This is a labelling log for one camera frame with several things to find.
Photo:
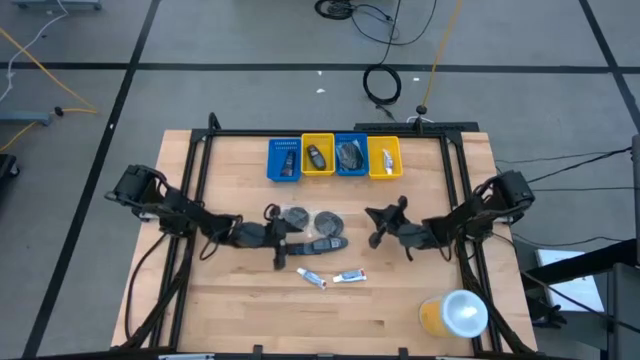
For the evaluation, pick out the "black metal table frame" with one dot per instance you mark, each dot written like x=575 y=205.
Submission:
x=240 y=133

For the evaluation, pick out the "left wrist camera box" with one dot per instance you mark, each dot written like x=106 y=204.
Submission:
x=274 y=215

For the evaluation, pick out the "black floor object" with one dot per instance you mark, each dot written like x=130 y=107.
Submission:
x=7 y=167

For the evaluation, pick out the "black desk beam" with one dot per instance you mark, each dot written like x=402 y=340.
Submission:
x=590 y=260

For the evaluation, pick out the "yellow plastic bin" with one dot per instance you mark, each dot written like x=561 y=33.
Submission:
x=376 y=170
x=327 y=170

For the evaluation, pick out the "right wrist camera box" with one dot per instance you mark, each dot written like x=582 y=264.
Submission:
x=400 y=205

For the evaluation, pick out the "bagged dark round item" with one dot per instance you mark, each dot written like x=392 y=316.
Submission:
x=297 y=215
x=328 y=223
x=350 y=155

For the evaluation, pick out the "grey cabinet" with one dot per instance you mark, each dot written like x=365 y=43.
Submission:
x=627 y=310

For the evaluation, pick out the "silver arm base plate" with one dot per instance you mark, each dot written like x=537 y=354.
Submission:
x=146 y=216

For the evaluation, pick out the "black power strip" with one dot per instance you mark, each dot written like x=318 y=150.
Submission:
x=440 y=126

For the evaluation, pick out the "yellow cup with white lid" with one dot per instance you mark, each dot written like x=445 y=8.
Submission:
x=452 y=314

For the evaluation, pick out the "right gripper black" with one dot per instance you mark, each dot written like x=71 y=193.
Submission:
x=410 y=234

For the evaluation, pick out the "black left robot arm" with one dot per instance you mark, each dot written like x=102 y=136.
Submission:
x=190 y=210

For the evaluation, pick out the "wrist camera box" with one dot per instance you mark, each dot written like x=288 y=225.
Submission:
x=274 y=215
x=400 y=205

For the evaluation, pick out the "navy travel tube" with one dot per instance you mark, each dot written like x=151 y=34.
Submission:
x=300 y=249
x=288 y=165

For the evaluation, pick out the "white toothpaste tube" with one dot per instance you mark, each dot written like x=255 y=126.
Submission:
x=311 y=277
x=350 y=275
x=387 y=161

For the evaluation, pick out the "blue plastic bin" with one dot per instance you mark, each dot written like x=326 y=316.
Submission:
x=277 y=150
x=341 y=170

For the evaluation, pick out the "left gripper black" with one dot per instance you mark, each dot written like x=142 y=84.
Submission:
x=280 y=231

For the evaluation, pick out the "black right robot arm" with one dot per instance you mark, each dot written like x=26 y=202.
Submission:
x=480 y=210

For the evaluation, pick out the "white box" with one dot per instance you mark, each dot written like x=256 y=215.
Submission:
x=570 y=285

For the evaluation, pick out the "grey cart base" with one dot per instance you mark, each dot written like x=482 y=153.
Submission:
x=25 y=118
x=57 y=4

